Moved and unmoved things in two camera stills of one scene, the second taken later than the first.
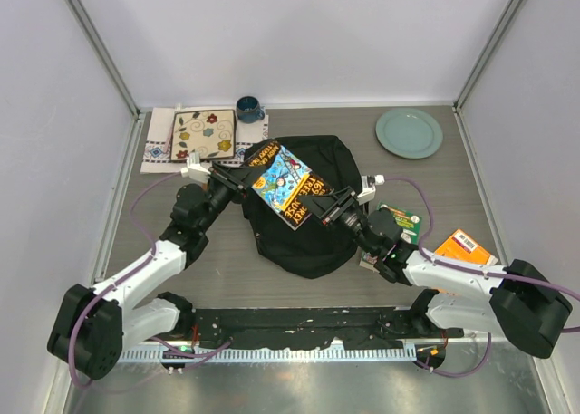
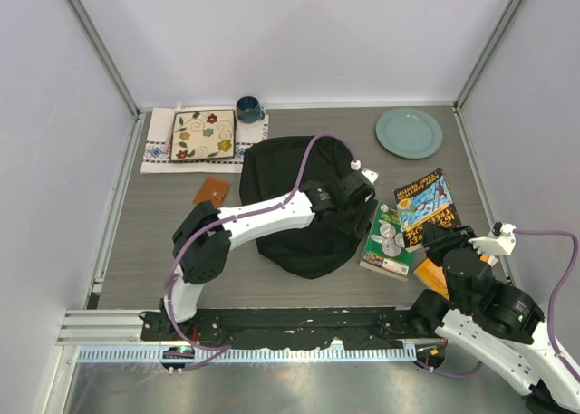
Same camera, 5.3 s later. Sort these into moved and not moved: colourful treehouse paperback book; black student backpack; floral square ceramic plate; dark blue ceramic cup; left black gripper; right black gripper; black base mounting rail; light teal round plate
Moved: left black gripper; colourful treehouse paperback book; right black gripper
Not moved: dark blue ceramic cup; light teal round plate; floral square ceramic plate; black base mounting rail; black student backpack
